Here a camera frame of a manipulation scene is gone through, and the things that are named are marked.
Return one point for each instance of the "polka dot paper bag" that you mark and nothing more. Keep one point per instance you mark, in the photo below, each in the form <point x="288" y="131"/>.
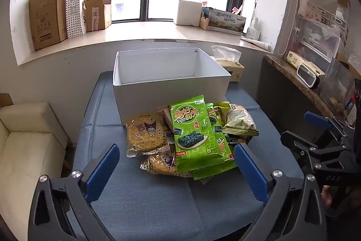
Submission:
<point x="74" y="9"/>

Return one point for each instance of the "person's right hand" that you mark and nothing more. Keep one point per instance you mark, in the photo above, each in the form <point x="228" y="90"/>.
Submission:
<point x="327" y="197"/>

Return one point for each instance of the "white foam box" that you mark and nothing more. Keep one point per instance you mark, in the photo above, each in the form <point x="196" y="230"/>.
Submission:
<point x="187" y="13"/>

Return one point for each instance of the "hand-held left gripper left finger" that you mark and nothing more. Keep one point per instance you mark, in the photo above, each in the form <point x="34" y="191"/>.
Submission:
<point x="103" y="171"/>

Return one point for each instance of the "landscape print carton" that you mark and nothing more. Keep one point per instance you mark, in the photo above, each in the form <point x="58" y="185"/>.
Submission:
<point x="225" y="21"/>

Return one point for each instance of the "clear plastic container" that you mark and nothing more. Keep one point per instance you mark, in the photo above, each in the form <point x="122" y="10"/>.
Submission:
<point x="337" y="83"/>

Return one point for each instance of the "pale green puffed snack packet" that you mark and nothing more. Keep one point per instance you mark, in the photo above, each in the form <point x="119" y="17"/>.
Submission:
<point x="239" y="119"/>

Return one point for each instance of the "green and white box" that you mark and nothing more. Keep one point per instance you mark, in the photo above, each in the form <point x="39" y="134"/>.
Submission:
<point x="296" y="57"/>

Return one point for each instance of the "wooden side shelf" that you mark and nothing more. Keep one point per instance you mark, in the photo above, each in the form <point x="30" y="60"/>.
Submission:
<point x="287" y="71"/>

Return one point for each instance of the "cream leather sofa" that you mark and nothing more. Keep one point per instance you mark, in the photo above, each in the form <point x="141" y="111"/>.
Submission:
<point x="25" y="150"/>

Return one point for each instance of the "white tube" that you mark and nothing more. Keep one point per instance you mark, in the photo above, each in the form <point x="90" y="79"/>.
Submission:
<point x="255" y="42"/>

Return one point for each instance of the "flat brown cardboard piece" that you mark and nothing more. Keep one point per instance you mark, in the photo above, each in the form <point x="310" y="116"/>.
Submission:
<point x="5" y="99"/>

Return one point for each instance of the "clear acrylic organizer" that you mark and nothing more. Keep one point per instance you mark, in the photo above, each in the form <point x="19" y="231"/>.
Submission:
<point x="318" y="35"/>

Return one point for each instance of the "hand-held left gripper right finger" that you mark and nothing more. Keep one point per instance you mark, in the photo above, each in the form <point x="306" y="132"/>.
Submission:
<point x="251" y="171"/>

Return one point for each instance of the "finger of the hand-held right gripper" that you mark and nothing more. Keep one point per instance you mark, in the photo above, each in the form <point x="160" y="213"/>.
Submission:
<point x="317" y="119"/>
<point x="296" y="145"/>

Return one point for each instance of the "white plastic bottle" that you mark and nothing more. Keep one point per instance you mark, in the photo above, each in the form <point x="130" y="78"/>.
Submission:
<point x="253" y="30"/>

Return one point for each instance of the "green seaweed snack packet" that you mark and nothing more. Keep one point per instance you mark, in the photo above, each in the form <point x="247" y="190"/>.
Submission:
<point x="217" y="173"/>
<point x="194" y="128"/>

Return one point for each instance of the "cartoon print cookie packet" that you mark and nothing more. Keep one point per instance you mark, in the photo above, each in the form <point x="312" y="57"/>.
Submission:
<point x="145" y="133"/>
<point x="158" y="164"/>

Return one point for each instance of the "white alarm clock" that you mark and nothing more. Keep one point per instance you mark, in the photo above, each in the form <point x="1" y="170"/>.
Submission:
<point x="308" y="76"/>

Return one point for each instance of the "large brown cardboard box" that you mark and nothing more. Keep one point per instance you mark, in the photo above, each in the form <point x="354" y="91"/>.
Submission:
<point x="46" y="18"/>

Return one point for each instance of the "beige tissue pack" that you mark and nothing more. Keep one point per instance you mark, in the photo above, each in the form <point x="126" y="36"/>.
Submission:
<point x="232" y="68"/>

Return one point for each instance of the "white cardboard box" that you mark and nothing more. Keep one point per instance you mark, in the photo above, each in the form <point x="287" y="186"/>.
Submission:
<point x="169" y="94"/>

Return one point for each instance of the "small brown cardboard box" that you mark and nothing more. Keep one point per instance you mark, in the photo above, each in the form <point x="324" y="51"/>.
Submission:
<point x="96" y="16"/>

